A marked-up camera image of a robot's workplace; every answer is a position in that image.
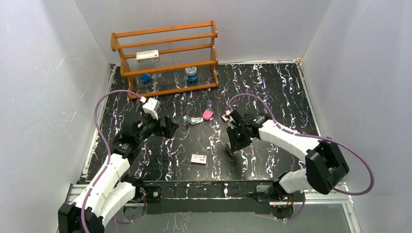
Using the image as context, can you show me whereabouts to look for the grey staple strip box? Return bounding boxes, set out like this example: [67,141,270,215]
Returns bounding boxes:
[221,115,229,122]

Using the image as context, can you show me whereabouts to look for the blue round tin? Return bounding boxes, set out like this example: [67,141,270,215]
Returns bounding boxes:
[185,67,198,83]

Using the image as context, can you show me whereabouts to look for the pink eraser block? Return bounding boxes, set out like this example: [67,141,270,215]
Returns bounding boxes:
[202,109,213,121]

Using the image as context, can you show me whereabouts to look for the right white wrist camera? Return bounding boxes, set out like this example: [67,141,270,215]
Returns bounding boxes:
[224,109,233,118]

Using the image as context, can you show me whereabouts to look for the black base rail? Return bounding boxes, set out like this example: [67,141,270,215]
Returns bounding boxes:
[112,180,309,216]

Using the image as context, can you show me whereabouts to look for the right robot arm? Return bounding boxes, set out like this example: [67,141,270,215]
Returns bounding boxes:
[223,106,349,201]

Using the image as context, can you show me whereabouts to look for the orange wooden shelf rack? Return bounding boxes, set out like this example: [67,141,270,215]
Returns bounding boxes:
[110,20,219,97]

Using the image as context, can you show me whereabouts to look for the red white staple box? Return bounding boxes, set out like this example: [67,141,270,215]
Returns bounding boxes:
[190,154,207,165]

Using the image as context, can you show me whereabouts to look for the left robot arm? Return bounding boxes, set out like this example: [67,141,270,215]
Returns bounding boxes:
[58,113,179,233]

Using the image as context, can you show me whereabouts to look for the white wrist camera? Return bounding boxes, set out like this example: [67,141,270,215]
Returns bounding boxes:
[140,97,160,120]
[224,109,233,118]

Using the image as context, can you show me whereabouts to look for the beige small eraser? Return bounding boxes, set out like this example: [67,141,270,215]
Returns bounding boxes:
[225,143,236,156]

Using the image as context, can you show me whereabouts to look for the light blue stapler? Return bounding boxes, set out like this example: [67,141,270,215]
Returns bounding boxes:
[183,115,204,125]

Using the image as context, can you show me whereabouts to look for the white staple box on shelf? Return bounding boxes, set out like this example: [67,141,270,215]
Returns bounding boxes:
[136,50,160,64]

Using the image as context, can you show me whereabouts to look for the small blue box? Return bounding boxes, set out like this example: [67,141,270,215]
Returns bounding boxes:
[140,73,152,84]

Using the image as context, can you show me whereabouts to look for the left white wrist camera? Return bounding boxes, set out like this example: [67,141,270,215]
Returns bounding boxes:
[140,97,160,120]

